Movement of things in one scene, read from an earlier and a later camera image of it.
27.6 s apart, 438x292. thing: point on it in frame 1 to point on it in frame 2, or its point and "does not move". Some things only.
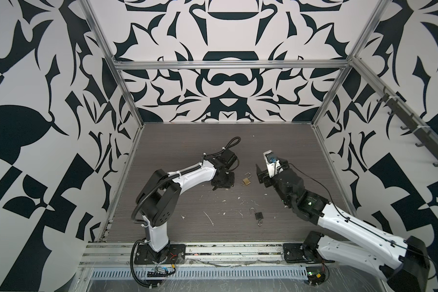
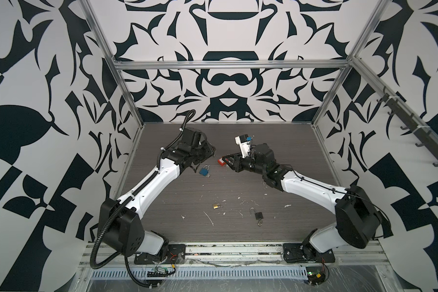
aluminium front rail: (196, 253) does not move
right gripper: (264, 177) to (238, 162)
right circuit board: (316, 275) does not move
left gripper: (231, 184) to (208, 151)
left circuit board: (158, 272) does not move
